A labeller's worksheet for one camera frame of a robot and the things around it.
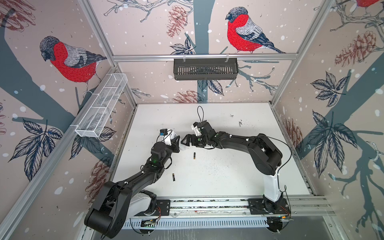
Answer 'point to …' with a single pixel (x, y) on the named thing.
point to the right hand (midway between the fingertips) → (186, 144)
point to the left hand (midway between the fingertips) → (179, 136)
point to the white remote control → (167, 139)
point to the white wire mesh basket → (94, 120)
